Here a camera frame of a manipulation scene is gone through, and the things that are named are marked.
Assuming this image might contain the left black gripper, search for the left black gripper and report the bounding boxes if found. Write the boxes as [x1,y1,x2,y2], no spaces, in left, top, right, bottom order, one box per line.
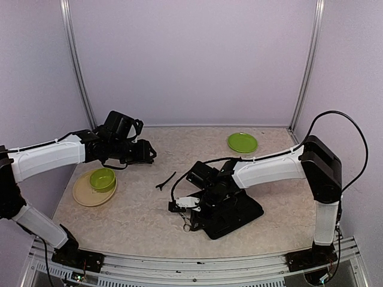
[109,138,157,164]

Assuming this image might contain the black tool pouch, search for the black tool pouch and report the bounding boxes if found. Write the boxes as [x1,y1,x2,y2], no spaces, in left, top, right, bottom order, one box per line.
[204,190,264,240]

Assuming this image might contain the silver scissors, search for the silver scissors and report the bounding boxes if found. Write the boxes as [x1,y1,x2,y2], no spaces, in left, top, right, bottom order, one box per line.
[179,212,192,233]

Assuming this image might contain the black hair clip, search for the black hair clip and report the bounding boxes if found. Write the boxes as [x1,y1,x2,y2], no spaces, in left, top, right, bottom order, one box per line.
[155,172,177,191]

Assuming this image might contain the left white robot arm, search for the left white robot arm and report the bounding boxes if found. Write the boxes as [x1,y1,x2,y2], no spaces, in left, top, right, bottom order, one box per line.
[1,111,157,266]

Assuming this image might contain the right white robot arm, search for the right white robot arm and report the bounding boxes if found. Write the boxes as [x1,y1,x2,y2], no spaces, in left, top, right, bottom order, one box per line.
[175,136,342,265]

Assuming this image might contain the green bowl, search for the green bowl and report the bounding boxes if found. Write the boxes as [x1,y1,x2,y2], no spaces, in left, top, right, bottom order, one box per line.
[89,168,115,193]

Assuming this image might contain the green plate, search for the green plate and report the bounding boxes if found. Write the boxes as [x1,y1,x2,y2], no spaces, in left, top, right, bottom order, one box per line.
[227,132,258,153]

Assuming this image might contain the beige plate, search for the beige plate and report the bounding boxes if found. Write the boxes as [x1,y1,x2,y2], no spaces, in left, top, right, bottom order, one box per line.
[72,169,117,207]

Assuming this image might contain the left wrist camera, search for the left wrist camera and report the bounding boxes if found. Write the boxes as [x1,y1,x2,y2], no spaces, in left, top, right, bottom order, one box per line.
[126,119,144,143]

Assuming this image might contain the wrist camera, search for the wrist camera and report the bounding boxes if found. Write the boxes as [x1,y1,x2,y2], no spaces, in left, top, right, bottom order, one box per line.
[126,119,144,143]
[168,196,201,213]

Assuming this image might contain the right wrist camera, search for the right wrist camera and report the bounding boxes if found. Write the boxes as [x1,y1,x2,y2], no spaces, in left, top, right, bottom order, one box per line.
[168,196,201,213]

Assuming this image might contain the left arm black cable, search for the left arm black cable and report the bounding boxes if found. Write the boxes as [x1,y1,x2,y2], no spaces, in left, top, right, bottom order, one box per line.
[5,131,78,152]

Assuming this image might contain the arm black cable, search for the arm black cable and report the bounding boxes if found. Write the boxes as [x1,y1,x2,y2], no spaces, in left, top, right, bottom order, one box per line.
[302,110,369,192]
[5,131,78,152]

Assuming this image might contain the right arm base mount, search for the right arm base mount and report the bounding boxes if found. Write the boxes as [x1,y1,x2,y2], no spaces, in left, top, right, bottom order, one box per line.
[285,248,338,273]

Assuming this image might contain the front aluminium rail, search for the front aluminium rail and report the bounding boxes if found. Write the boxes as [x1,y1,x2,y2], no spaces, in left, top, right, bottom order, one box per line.
[22,236,369,287]

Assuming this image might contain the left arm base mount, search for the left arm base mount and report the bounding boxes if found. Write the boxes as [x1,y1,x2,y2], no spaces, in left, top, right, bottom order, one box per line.
[51,241,105,273]

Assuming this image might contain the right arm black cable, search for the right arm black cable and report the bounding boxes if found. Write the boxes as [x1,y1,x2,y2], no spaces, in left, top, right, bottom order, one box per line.
[302,110,369,192]

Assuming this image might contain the left aluminium frame post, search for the left aluminium frame post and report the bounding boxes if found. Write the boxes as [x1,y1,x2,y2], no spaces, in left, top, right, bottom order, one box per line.
[60,0,97,129]

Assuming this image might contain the aluminium frame post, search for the aluminium frame post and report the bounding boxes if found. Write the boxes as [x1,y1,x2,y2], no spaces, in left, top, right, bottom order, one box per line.
[60,0,97,129]
[289,0,326,134]

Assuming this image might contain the right aluminium frame post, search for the right aluminium frame post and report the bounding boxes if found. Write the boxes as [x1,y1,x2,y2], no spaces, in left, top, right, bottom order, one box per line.
[289,0,326,134]

